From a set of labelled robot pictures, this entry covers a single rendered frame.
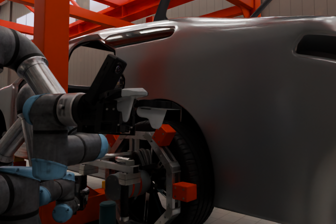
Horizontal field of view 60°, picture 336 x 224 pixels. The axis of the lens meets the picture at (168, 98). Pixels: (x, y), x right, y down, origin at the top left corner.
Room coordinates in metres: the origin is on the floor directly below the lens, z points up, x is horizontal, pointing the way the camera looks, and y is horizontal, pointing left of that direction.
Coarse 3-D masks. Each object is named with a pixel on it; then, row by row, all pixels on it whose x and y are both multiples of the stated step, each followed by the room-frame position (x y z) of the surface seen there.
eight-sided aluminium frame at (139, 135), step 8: (120, 136) 1.66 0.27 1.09; (128, 136) 1.62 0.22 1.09; (136, 136) 1.57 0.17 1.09; (144, 136) 1.52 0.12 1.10; (120, 144) 1.68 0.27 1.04; (152, 144) 1.49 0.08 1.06; (112, 152) 1.71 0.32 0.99; (160, 152) 1.45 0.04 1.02; (168, 152) 1.47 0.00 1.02; (112, 160) 1.76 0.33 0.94; (160, 160) 1.45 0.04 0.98; (168, 160) 1.42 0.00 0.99; (176, 160) 1.45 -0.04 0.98; (168, 168) 1.41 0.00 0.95; (176, 168) 1.42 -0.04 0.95; (168, 176) 1.42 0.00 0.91; (176, 176) 1.43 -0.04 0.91; (168, 184) 1.42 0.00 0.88; (168, 192) 1.41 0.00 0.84; (112, 200) 1.71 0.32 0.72; (168, 200) 1.41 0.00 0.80; (176, 200) 1.43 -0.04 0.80; (168, 208) 1.41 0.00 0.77; (176, 208) 1.42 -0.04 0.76; (160, 216) 1.45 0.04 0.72; (168, 216) 1.41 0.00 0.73
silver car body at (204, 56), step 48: (96, 48) 3.54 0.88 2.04; (144, 48) 1.88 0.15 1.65; (192, 48) 1.60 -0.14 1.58; (240, 48) 1.39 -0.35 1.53; (288, 48) 1.24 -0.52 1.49; (0, 96) 3.72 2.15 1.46; (144, 96) 1.86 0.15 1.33; (192, 96) 1.59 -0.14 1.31; (240, 96) 1.39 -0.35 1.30; (288, 96) 1.24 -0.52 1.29; (240, 144) 1.40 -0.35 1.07; (288, 144) 1.24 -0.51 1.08; (240, 192) 1.40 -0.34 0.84; (288, 192) 1.25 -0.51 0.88
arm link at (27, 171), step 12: (0, 168) 0.86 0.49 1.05; (12, 168) 0.86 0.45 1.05; (24, 168) 0.87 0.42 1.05; (12, 180) 0.84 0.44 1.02; (24, 180) 0.87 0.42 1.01; (36, 180) 0.90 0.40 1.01; (12, 192) 0.83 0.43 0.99; (24, 192) 0.86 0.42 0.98; (36, 192) 0.90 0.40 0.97; (12, 204) 0.83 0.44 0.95; (24, 204) 0.87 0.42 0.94; (36, 204) 0.91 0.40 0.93
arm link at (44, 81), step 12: (24, 36) 0.86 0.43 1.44; (24, 48) 0.84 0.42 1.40; (36, 48) 0.88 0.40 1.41; (24, 60) 0.84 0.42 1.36; (36, 60) 0.85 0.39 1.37; (24, 72) 0.84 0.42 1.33; (36, 72) 0.83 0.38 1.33; (48, 72) 0.85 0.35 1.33; (36, 84) 0.82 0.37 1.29; (48, 84) 0.82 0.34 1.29; (72, 132) 0.77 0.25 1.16; (84, 144) 0.73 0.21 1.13; (96, 144) 0.78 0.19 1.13; (84, 156) 0.74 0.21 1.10; (96, 156) 0.79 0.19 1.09
